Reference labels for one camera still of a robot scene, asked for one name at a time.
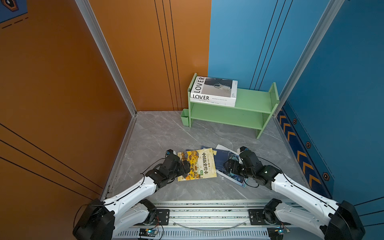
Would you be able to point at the green wooden two-tier shelf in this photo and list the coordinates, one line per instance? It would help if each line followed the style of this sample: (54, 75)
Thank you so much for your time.
(253, 109)

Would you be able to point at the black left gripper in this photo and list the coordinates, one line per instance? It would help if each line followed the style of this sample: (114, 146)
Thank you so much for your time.
(182, 170)

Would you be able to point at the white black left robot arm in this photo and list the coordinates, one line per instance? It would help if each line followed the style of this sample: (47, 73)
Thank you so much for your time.
(103, 220)

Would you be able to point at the white LOVER book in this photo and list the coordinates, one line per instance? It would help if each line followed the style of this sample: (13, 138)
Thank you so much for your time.
(214, 89)

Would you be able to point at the small green box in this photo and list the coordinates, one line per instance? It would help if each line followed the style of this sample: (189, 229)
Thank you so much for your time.
(185, 117)

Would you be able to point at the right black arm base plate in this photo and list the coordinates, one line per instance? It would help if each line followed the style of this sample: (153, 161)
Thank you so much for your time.
(263, 217)

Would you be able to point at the white book with brown pattern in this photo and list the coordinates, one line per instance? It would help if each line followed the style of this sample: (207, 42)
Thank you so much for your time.
(213, 103)

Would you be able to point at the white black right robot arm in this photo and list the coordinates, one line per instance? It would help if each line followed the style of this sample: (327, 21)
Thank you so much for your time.
(323, 217)

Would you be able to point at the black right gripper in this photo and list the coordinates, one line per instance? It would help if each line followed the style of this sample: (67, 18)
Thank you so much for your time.
(235, 164)

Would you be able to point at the green circuit board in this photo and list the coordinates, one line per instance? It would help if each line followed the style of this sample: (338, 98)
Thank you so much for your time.
(149, 234)
(277, 233)

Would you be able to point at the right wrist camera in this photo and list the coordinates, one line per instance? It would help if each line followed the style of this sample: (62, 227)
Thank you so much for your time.
(242, 149)

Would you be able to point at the left green circuit board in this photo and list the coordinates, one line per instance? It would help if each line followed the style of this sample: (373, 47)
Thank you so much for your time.
(149, 234)

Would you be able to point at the aluminium mounting rail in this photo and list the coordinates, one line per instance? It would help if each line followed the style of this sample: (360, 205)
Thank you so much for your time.
(210, 217)

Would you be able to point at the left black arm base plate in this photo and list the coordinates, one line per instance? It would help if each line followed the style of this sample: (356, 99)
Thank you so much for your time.
(161, 216)

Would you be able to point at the yellow illustrated Chinese book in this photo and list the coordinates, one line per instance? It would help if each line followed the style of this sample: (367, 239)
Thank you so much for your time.
(202, 164)

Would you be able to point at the right green circuit board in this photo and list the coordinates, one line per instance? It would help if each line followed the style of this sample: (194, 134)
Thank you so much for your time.
(277, 233)

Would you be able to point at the dark blue circle-cover book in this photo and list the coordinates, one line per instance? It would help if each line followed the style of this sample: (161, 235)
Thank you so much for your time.
(221, 155)

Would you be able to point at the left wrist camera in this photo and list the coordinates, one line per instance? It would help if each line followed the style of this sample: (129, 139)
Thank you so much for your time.
(170, 152)

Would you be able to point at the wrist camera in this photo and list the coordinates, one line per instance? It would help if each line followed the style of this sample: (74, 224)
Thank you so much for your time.
(170, 152)
(242, 149)

